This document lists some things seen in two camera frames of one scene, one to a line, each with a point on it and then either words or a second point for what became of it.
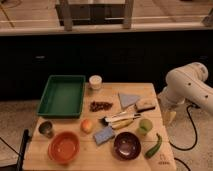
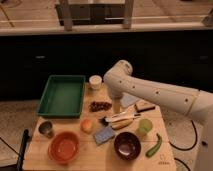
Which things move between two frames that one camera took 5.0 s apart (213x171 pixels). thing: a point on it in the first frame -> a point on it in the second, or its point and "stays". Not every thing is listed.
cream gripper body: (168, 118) -> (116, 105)
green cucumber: (147, 155) stays
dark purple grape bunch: (98, 106) stays
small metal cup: (45, 128) stays
